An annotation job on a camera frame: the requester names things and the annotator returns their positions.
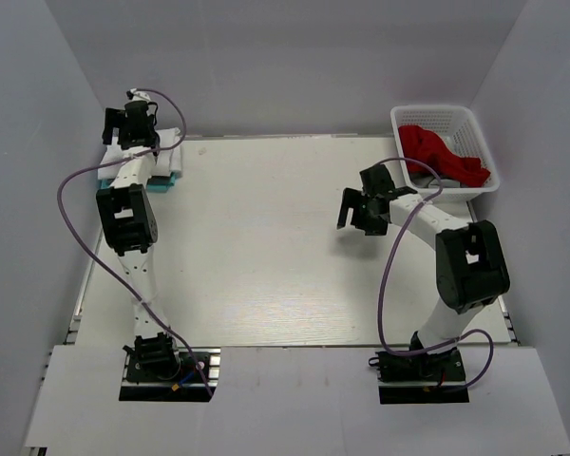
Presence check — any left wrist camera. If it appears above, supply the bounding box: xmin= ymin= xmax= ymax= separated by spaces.
xmin=124 ymin=88 xmax=158 ymax=125

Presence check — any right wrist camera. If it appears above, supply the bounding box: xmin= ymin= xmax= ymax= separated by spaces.
xmin=359 ymin=164 xmax=395 ymax=198

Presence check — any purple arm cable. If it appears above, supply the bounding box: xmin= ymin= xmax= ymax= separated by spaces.
xmin=377 ymin=158 xmax=495 ymax=391
xmin=57 ymin=86 xmax=215 ymax=400

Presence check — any white plastic basket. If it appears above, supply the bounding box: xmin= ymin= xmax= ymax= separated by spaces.
xmin=390 ymin=104 xmax=501 ymax=203

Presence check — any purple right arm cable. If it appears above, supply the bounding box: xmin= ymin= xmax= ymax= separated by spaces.
xmin=377 ymin=158 xmax=495 ymax=391

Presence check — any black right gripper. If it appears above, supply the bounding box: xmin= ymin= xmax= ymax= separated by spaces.
xmin=338 ymin=188 xmax=390 ymax=237

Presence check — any white t shirt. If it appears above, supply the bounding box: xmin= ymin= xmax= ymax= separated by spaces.
xmin=97 ymin=128 xmax=183 ymax=181

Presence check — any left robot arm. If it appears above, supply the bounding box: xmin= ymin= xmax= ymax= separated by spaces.
xmin=96 ymin=101 xmax=173 ymax=345

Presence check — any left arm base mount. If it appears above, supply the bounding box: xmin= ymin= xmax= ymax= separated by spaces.
xmin=119 ymin=333 xmax=220 ymax=403

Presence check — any folded teal t shirt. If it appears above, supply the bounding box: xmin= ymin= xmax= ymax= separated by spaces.
xmin=97 ymin=171 xmax=179 ymax=195

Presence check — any grey t shirt in basket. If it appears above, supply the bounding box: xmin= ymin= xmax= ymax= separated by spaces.
xmin=415 ymin=176 xmax=466 ymax=189

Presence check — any red t shirt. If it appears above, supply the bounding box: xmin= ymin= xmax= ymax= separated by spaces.
xmin=398 ymin=125 xmax=491 ymax=187

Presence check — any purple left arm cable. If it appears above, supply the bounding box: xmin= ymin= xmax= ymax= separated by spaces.
xmin=57 ymin=86 xmax=215 ymax=400

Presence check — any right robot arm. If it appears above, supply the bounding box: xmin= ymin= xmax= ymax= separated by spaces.
xmin=337 ymin=187 xmax=510 ymax=379

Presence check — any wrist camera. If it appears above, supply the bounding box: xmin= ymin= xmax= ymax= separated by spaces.
xmin=124 ymin=88 xmax=158 ymax=125
xmin=359 ymin=164 xmax=395 ymax=198

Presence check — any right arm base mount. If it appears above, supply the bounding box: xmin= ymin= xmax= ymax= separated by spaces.
xmin=368 ymin=349 xmax=469 ymax=405

